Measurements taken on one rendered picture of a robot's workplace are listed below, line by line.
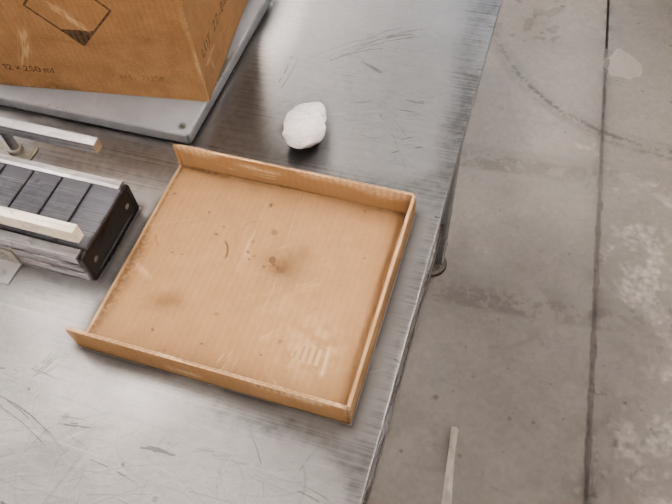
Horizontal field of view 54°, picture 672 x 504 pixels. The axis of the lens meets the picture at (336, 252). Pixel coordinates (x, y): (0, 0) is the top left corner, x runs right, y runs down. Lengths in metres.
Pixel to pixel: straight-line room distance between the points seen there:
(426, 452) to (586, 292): 0.57
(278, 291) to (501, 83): 1.55
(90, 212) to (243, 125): 0.23
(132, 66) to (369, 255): 0.39
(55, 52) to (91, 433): 0.48
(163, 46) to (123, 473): 0.49
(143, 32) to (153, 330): 0.35
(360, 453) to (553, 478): 0.94
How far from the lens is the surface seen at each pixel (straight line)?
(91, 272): 0.78
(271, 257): 0.75
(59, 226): 0.74
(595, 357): 1.68
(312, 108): 0.86
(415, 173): 0.82
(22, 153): 0.95
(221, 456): 0.67
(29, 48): 0.95
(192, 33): 0.83
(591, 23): 2.45
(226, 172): 0.83
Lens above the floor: 1.46
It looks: 57 degrees down
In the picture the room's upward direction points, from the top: 5 degrees counter-clockwise
